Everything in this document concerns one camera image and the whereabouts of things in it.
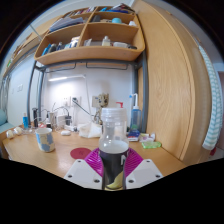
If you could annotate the brown tree creature figurine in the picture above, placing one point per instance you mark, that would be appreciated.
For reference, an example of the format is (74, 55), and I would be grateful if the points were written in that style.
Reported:
(101, 100)

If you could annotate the slim black upright device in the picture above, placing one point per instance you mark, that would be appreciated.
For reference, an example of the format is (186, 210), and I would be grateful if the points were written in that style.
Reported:
(35, 117)

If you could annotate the clear bottle with dark label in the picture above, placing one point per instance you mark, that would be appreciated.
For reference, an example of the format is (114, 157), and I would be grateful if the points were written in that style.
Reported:
(114, 160)

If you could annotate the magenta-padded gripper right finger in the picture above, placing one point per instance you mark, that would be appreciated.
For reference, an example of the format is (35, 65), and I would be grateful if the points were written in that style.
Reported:
(143, 171)

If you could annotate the cream mug with blue patches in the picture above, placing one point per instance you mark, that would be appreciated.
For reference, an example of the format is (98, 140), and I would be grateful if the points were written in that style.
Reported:
(45, 140)

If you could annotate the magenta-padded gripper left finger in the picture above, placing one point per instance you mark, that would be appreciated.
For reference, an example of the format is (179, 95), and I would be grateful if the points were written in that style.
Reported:
(83, 173)

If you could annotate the long wooden wall shelf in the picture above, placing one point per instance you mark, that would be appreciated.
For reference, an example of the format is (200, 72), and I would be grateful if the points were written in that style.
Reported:
(23, 46)

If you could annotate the wooden shelf unit with items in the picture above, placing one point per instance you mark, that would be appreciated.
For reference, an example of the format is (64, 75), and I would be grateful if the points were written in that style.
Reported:
(90, 53)

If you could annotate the light blue pillow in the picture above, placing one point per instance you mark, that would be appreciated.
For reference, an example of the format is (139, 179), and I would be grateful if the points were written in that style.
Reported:
(2, 117)

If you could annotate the small green packet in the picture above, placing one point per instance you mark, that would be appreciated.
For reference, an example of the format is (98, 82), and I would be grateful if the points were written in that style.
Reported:
(151, 145)

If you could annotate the small round white object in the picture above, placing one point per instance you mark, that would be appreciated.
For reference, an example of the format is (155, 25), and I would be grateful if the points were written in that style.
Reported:
(18, 130)
(10, 134)

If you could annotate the small blue tube bottle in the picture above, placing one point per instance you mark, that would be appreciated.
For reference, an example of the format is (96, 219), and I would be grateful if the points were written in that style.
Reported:
(25, 121)

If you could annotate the blue squeeze bottle with spout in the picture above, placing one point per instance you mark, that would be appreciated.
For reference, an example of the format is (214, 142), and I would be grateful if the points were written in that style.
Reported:
(135, 116)

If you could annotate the striped white green towel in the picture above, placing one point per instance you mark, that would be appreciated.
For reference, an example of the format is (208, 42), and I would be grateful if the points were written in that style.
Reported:
(213, 106)

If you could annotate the flat round red coaster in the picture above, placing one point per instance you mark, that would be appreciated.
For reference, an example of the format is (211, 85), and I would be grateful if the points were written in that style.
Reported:
(79, 153)

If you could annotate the white desk lamp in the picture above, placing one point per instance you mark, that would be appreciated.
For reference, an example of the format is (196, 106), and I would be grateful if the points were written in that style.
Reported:
(66, 77)

